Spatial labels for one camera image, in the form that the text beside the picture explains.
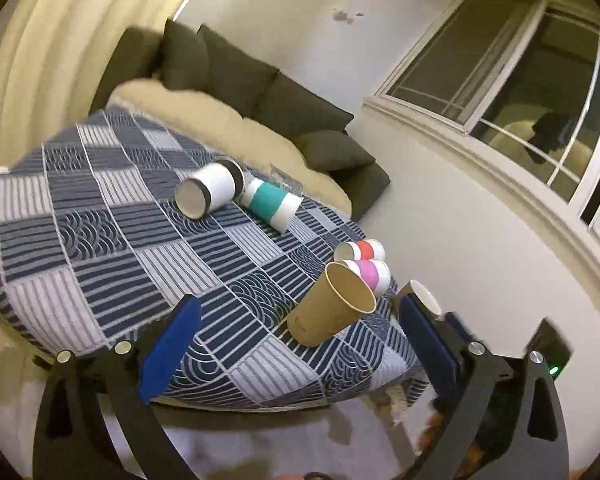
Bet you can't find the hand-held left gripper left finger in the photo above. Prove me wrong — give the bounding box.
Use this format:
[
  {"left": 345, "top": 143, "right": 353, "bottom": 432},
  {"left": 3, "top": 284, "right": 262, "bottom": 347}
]
[{"left": 32, "top": 294, "right": 203, "bottom": 480}]

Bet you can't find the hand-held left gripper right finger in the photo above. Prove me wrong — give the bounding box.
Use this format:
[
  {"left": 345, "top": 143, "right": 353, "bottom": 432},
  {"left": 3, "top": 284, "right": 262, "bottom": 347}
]
[{"left": 397, "top": 285, "right": 571, "bottom": 480}]

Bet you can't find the plain white cup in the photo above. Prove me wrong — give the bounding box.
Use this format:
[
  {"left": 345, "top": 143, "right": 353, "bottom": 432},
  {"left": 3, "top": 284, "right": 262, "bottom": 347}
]
[{"left": 409, "top": 280, "right": 443, "bottom": 317}]

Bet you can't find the white cup with pink band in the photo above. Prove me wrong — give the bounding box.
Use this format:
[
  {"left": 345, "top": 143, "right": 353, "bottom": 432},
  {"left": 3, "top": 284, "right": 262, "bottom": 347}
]
[{"left": 341, "top": 258, "right": 392, "bottom": 297}]

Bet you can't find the brown paper cup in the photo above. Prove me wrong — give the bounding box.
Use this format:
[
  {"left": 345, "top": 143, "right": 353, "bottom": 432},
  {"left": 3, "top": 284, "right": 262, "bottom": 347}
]
[{"left": 286, "top": 261, "right": 377, "bottom": 348}]

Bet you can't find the white cup with red band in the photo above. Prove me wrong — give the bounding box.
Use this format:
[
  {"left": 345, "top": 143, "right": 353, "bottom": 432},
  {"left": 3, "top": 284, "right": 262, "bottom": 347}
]
[{"left": 333, "top": 239, "right": 386, "bottom": 264}]

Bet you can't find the white cup with black rim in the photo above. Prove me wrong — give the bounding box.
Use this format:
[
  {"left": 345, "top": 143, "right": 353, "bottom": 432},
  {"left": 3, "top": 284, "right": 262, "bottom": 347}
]
[{"left": 174, "top": 158, "right": 246, "bottom": 220}]

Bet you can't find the white cup with teal band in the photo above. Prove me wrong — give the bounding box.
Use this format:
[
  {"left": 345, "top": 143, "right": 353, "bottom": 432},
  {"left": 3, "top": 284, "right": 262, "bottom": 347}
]
[{"left": 237, "top": 178, "right": 304, "bottom": 234}]

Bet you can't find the clear plastic cup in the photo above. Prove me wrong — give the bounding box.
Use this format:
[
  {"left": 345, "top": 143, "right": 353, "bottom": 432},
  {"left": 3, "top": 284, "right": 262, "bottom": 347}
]
[{"left": 269, "top": 164, "right": 305, "bottom": 195}]

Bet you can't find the blue patchwork blanket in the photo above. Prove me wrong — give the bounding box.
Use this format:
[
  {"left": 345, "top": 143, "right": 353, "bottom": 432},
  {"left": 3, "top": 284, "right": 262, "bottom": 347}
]
[{"left": 0, "top": 105, "right": 431, "bottom": 408}]

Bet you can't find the dark grey sofa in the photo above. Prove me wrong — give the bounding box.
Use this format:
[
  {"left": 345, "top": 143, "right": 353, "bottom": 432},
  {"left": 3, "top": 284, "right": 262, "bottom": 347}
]
[{"left": 92, "top": 17, "right": 392, "bottom": 221}]

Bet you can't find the dark grey cushion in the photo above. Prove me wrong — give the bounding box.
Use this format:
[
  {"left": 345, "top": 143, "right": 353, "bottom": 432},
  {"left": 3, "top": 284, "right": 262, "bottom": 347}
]
[
  {"left": 198, "top": 24, "right": 281, "bottom": 118},
  {"left": 294, "top": 130, "right": 377, "bottom": 172},
  {"left": 252, "top": 72, "right": 355, "bottom": 142},
  {"left": 158, "top": 18, "right": 212, "bottom": 92}
]

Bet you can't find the cream fleece throw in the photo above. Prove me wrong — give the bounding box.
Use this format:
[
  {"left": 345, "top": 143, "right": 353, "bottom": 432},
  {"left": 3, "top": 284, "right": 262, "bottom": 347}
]
[{"left": 105, "top": 79, "right": 353, "bottom": 216}]

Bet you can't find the white framed window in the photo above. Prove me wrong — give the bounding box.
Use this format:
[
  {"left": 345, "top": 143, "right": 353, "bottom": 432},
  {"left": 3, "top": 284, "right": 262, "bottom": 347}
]
[{"left": 364, "top": 0, "right": 600, "bottom": 243}]

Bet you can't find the cream curtain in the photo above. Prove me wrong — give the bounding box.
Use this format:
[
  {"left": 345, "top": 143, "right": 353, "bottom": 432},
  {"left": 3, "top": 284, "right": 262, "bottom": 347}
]
[{"left": 0, "top": 0, "right": 223, "bottom": 188}]

